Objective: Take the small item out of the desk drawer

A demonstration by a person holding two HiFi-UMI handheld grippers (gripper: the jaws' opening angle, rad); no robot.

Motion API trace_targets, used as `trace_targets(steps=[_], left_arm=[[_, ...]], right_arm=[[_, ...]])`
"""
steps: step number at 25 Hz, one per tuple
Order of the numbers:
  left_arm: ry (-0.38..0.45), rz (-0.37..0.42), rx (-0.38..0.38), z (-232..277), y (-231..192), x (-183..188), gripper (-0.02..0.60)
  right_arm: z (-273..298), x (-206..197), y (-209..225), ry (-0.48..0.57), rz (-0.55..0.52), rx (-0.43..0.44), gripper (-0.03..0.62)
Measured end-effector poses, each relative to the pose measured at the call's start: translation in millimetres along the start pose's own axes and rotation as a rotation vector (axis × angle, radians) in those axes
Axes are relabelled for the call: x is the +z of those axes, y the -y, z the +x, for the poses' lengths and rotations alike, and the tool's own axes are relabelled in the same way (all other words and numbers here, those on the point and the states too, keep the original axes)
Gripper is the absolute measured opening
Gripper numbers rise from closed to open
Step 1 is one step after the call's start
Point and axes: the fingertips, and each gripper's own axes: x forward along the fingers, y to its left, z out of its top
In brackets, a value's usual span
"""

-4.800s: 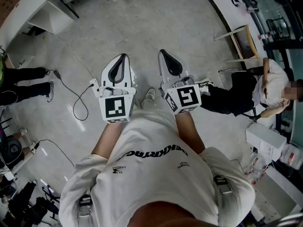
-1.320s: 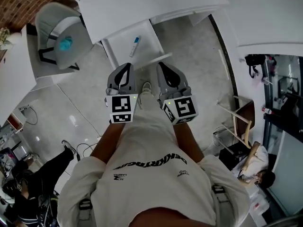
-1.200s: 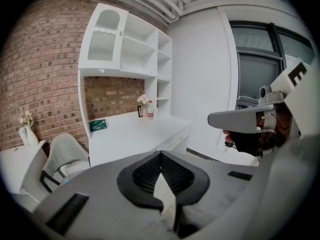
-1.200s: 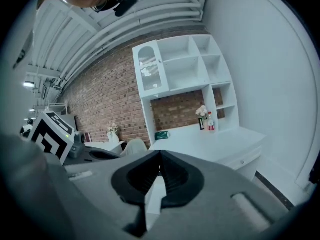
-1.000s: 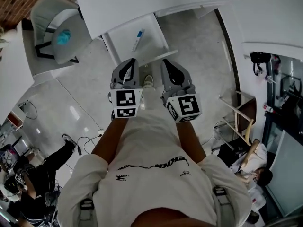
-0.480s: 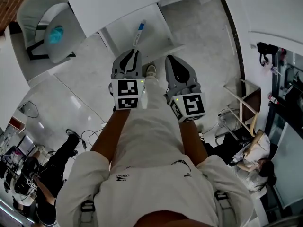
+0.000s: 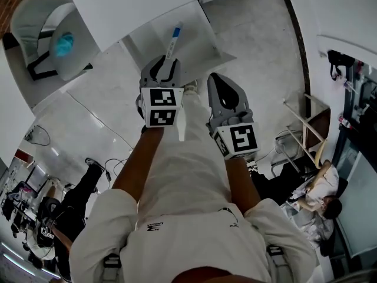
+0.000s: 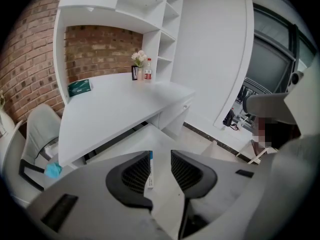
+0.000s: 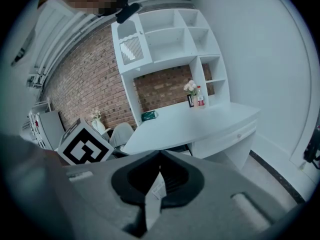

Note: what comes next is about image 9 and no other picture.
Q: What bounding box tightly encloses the clear bottle with red label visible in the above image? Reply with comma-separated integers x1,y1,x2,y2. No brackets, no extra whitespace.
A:
196,85,206,108

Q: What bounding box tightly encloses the pink flower bouquet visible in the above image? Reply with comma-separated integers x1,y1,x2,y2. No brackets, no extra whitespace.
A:
183,79,198,97

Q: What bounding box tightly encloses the white vase with flowers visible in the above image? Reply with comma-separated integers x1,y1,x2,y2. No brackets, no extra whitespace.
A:
90,109,113,136

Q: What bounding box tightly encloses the green tissue packet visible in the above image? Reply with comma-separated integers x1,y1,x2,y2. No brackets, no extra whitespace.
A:
140,110,159,122

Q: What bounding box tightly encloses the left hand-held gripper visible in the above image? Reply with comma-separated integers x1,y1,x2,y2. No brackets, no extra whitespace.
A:
57,117,116,166

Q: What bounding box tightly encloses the gray chair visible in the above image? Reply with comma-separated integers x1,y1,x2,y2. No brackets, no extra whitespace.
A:
108,122,137,157

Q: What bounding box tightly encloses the white desk drawer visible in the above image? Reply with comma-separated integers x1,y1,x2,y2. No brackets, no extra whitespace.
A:
193,118,259,157

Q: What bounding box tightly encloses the white desk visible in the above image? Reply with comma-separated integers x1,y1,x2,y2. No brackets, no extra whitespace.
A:
121,101,262,172

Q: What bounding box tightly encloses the white shelf hutch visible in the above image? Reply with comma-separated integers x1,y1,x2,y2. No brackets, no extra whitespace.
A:
111,8,231,129

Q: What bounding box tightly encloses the black stand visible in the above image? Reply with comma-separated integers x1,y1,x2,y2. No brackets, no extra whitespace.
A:
302,115,320,170

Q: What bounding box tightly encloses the black head-mounted camera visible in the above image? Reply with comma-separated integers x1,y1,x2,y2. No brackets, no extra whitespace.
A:
115,0,143,25

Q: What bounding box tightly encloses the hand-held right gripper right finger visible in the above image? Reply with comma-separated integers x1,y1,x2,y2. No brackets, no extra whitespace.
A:
146,150,300,240

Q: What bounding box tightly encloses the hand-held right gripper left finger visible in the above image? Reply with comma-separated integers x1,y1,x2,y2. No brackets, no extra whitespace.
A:
62,150,161,240

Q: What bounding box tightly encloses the white cabinet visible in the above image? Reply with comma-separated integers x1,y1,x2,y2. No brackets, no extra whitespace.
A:
36,109,66,152

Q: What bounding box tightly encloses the person's left forearm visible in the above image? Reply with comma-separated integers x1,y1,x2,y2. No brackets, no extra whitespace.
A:
0,132,78,240

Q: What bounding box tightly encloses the small white item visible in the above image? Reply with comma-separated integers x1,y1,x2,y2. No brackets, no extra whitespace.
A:
144,171,168,232

